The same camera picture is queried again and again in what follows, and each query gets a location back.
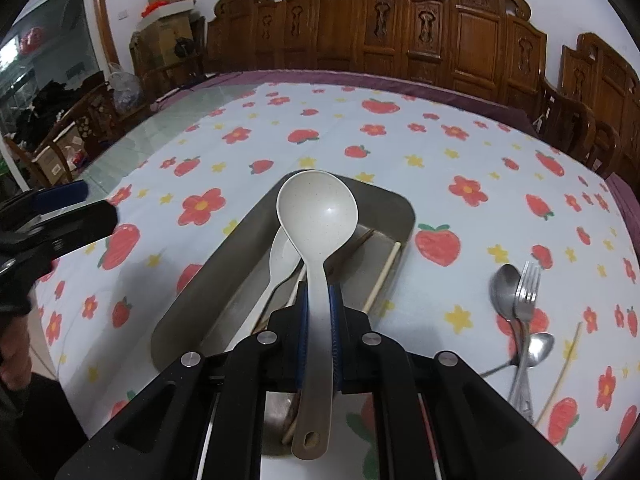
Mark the large metal spoon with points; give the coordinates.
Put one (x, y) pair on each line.
(505, 290)

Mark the black fan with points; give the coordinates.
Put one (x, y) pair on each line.
(182, 47)

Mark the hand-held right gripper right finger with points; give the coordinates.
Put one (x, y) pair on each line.
(336, 340)

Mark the small metal spoon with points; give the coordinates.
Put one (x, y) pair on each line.
(540, 350)

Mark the dark clothes pile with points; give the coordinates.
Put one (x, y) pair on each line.
(50, 100)

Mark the white box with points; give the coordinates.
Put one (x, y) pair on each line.
(175, 11)

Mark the dark wooden chopstick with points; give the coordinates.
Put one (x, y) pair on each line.
(357, 243)

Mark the strawberry print tablecloth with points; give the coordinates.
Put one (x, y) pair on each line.
(400, 135)

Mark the metal fork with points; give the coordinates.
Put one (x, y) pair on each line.
(527, 305)

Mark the large cardboard box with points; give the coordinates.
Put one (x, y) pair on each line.
(165, 40)

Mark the wooden chair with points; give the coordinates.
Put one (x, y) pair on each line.
(95, 105)

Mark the red item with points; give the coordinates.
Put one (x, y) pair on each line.
(152, 9)

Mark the light wooden chopstick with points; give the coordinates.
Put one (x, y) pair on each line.
(565, 365)
(382, 275)

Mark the glass door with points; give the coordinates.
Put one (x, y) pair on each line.
(60, 35)

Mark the clear plastic bag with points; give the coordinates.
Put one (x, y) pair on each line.
(125, 90)

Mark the small white spoon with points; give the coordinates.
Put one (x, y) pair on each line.
(282, 255)

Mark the carved wooden armchair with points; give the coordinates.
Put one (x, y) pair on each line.
(600, 85)

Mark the rectangular metal tray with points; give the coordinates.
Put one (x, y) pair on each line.
(200, 310)

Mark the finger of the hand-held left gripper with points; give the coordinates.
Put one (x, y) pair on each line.
(60, 195)
(85, 225)

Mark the large white speckled spoon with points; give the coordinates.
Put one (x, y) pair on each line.
(317, 210)

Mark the person's left hand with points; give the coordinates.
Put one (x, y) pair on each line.
(12, 355)

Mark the wooden door frame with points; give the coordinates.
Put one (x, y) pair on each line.
(105, 20)

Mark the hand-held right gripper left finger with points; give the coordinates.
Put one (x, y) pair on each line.
(300, 340)

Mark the cardboard box with label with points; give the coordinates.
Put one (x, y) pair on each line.
(50, 160)

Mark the carved wooden sofa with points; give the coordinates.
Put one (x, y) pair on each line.
(475, 35)

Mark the purple armchair cushion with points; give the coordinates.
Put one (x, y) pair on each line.
(625, 192)

